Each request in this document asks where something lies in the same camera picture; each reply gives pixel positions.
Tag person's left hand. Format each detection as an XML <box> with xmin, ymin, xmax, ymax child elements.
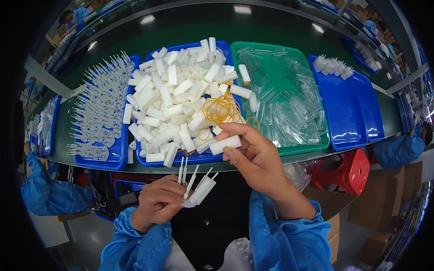
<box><xmin>130</xmin><ymin>174</ymin><xmax>189</xmax><ymax>234</ymax></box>

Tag person's right hand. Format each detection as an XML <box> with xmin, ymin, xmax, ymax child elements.
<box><xmin>215</xmin><ymin>123</ymin><xmax>296</xmax><ymax>201</ymax></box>

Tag white plastic cap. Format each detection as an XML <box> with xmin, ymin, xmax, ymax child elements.
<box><xmin>122</xmin><ymin>103</ymin><xmax>133</xmax><ymax>125</ymax></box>
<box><xmin>248</xmin><ymin>92</ymin><xmax>260</xmax><ymax>112</ymax></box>
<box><xmin>229</xmin><ymin>84</ymin><xmax>253</xmax><ymax>100</ymax></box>
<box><xmin>209</xmin><ymin>134</ymin><xmax>242</xmax><ymax>156</ymax></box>
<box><xmin>238</xmin><ymin>64</ymin><xmax>252</xmax><ymax>86</ymax></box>

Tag bundle of translucent plastic applicators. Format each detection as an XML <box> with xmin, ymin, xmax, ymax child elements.
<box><xmin>177</xmin><ymin>156</ymin><xmax>219</xmax><ymax>209</ymax></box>

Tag clear plastic bag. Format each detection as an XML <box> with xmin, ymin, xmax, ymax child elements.
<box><xmin>283</xmin><ymin>161</ymin><xmax>314</xmax><ymax>192</ymax></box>

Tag blue crate with black items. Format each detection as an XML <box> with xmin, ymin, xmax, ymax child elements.
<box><xmin>88</xmin><ymin>169</ymin><xmax>149</xmax><ymax>223</ymax></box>

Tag pile of clear plastic tubes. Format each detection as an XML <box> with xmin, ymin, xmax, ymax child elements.
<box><xmin>236</xmin><ymin>47</ymin><xmax>328</xmax><ymax>148</ymax></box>

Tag heap of yellow rubber bands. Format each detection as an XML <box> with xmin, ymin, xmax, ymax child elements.
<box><xmin>198</xmin><ymin>89</ymin><xmax>261</xmax><ymax>141</ymax></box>

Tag red plastic stool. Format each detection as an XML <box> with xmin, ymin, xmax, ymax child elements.
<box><xmin>307</xmin><ymin>148</ymin><xmax>371</xmax><ymax>196</ymax></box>

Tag brown cardboard carton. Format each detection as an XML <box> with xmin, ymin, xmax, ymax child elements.
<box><xmin>349</xmin><ymin>161</ymin><xmax>424</xmax><ymax>235</ymax></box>
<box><xmin>301</xmin><ymin>186</ymin><xmax>359</xmax><ymax>265</ymax></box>
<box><xmin>359</xmin><ymin>232</ymin><xmax>394</xmax><ymax>269</ymax></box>

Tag green plastic tray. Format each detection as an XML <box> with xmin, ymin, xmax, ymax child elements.
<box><xmin>230</xmin><ymin>41</ymin><xmax>330</xmax><ymax>157</ymax></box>

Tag person's legs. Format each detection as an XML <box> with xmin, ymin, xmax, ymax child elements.
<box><xmin>164</xmin><ymin>236</ymin><xmax>255</xmax><ymax>271</ymax></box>

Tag pile of white plastic caps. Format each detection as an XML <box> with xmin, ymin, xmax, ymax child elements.
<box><xmin>127</xmin><ymin>37</ymin><xmax>238</xmax><ymax>168</ymax></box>

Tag rows of translucent plastic applicators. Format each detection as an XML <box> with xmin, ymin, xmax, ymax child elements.
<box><xmin>66</xmin><ymin>51</ymin><xmax>135</xmax><ymax>162</ymax></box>

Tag group of assembled white pieces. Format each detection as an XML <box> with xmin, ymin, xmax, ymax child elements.
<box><xmin>313</xmin><ymin>54</ymin><xmax>355</xmax><ymax>81</ymax></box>

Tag blue tray with plastic parts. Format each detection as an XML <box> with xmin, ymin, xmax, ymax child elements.
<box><xmin>28</xmin><ymin>94</ymin><xmax>62</xmax><ymax>158</ymax></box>

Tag blue tray with white pieces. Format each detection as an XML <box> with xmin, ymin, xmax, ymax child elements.
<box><xmin>343</xmin><ymin>35</ymin><xmax>383</xmax><ymax>74</ymax></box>

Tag long row of plastic parts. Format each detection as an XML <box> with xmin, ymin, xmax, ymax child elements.
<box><xmin>45</xmin><ymin>30</ymin><xmax>81</xmax><ymax>74</ymax></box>

